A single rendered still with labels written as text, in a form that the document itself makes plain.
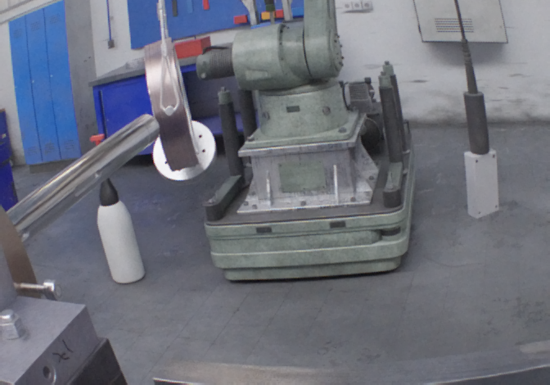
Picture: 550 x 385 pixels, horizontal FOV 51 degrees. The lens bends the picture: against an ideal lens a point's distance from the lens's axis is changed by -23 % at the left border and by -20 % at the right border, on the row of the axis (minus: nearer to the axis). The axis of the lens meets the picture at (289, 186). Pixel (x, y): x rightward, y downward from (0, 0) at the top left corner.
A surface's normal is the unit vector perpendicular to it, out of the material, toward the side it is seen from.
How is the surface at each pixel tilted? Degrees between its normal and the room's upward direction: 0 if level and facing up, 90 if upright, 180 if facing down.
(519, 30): 90
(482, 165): 90
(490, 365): 0
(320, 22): 48
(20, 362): 0
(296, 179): 90
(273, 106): 90
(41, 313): 0
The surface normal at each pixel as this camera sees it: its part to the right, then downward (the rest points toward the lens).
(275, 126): -0.62, -0.02
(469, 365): -0.15, -0.94
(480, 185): 0.33, 0.25
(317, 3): -0.25, -0.38
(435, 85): -0.27, 0.33
